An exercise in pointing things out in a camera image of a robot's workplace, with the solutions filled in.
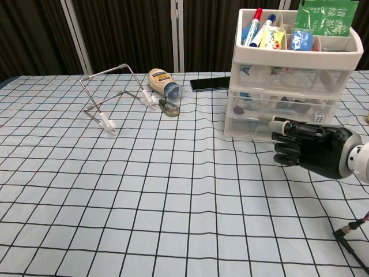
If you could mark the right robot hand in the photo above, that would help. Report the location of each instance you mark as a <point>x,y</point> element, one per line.
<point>323,150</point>

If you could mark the clear plastic drawer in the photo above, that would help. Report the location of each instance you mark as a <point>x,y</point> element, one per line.
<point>268,106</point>
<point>248,128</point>
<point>288,78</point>

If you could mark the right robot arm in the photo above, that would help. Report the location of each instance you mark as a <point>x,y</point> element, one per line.
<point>360,161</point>

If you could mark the white drawer organizer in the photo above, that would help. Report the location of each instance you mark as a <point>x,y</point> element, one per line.
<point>288,56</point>

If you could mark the white die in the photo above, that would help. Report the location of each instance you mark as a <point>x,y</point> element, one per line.
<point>318,116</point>

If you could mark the purple guitar pick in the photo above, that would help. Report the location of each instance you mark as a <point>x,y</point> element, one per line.
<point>238,110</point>

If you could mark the blue binder clip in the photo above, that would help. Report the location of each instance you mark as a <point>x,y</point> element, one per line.
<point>245,95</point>

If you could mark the blue plastic packet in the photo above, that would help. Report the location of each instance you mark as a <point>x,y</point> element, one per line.
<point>301,40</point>

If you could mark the yellow snack packet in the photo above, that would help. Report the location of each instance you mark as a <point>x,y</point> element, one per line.
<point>272,39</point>

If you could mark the black smartphone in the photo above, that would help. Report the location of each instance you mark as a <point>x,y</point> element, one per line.
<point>210,83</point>

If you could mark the blue-capped whiteboard marker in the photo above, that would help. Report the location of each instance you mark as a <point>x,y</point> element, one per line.
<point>261,33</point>

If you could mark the green tea packet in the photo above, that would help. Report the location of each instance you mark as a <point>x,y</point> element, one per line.
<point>325,17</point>

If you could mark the blue eraser block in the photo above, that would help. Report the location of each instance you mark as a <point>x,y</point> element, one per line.
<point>246,34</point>

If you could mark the red-capped whiteboard marker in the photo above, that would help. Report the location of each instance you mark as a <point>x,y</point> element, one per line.
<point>253,26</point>

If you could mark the mayonnaise squeeze bottle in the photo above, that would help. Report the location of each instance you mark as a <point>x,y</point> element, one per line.
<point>160,79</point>

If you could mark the black folding screen white frame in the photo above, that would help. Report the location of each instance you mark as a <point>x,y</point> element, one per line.
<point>129,34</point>

